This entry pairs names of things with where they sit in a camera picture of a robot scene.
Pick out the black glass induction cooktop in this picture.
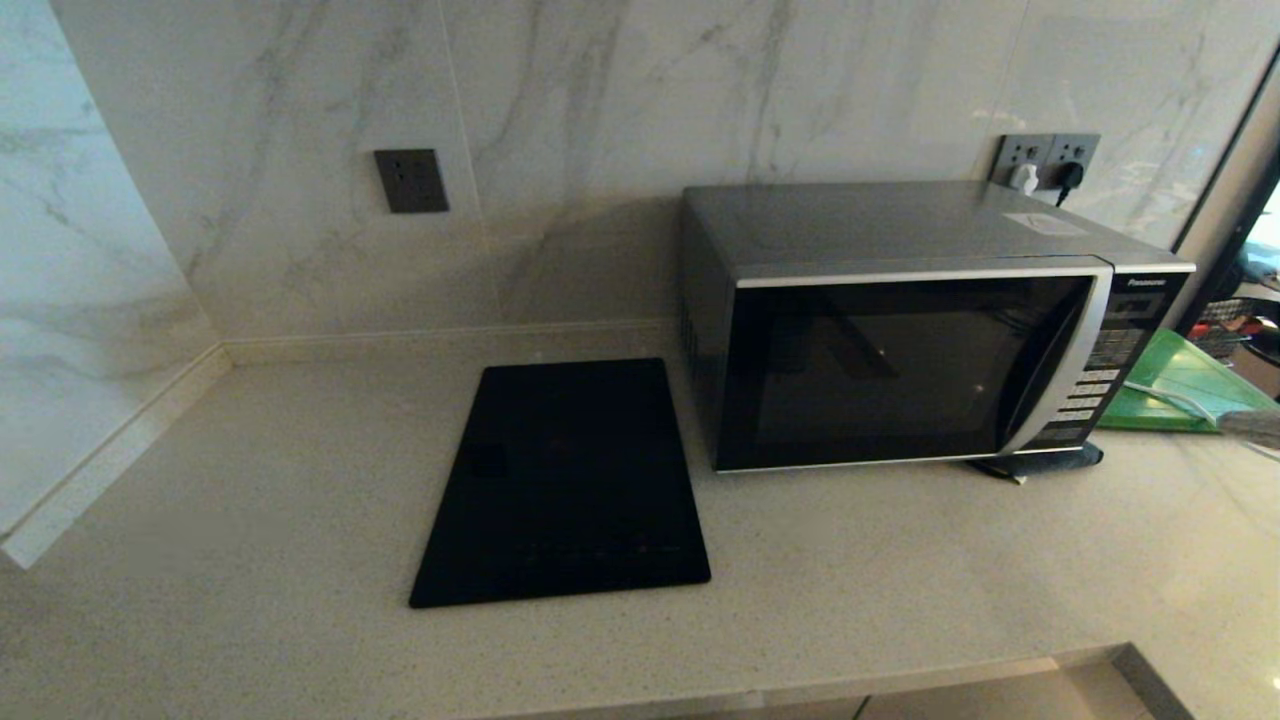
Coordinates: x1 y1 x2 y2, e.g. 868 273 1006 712
408 357 712 609

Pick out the silver black microwave oven body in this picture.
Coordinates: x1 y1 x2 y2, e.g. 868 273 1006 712
680 182 1197 473

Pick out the beige cabinet front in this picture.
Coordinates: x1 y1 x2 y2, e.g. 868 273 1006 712
856 658 1151 720
500 692 869 720

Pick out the green cutting board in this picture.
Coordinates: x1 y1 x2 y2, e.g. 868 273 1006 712
1098 328 1280 434

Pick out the black window frame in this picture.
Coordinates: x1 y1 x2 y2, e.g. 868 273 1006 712
1170 45 1280 336

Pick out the black wire basket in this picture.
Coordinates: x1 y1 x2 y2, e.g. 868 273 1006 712
1192 298 1276 361

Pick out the white power cable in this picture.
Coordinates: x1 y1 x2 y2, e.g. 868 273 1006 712
1122 381 1280 463

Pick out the dark single wall socket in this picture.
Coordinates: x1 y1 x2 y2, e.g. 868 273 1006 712
374 149 451 214

